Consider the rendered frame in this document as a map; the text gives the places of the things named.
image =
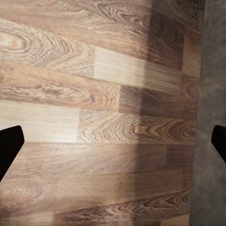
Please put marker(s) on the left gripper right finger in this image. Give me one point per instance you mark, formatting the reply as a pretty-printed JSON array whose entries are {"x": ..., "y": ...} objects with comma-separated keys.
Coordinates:
[{"x": 218, "y": 139}]

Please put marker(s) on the bed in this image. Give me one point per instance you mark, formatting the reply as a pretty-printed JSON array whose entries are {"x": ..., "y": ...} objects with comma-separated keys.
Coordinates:
[{"x": 208, "y": 192}]

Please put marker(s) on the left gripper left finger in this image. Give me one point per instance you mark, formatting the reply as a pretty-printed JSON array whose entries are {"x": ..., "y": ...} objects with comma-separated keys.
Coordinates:
[{"x": 11, "y": 141}]

